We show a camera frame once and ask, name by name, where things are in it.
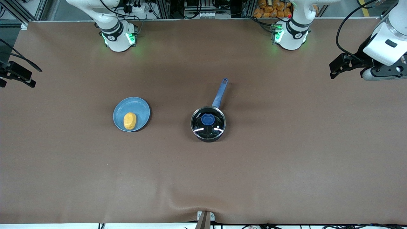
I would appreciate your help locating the white power strip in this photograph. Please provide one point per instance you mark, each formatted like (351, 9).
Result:
(138, 7)

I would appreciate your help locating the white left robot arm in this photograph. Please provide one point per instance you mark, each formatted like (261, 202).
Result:
(292, 38)

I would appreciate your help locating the yellow potato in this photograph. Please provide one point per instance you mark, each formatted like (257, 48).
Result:
(129, 121)

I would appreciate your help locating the metal table clamp bracket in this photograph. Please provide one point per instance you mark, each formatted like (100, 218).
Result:
(205, 219)

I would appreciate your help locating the glass lid with blue knob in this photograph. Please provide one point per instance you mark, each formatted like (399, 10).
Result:
(207, 119)

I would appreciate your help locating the white terminal block strip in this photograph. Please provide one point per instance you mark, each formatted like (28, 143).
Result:
(207, 14)

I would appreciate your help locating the aluminium frame strut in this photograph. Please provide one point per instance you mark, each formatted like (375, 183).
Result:
(383, 16)
(19, 9)

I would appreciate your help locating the blue round plate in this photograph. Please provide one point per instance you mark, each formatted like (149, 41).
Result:
(133, 106)

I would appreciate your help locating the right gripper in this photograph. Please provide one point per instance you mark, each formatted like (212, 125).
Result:
(12, 71)

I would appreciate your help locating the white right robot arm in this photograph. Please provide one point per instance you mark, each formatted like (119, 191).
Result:
(117, 41)

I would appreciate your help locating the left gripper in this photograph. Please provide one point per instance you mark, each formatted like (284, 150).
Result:
(359, 59)

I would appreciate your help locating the brown table cover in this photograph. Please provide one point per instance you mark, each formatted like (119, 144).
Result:
(286, 175)

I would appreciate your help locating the black electronics box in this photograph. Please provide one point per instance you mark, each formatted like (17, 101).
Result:
(206, 4)

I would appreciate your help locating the green lit base connector box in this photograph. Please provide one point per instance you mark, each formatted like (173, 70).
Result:
(276, 33)
(132, 35)

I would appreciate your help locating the pile of orange items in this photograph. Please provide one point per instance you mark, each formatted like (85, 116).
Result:
(270, 9)

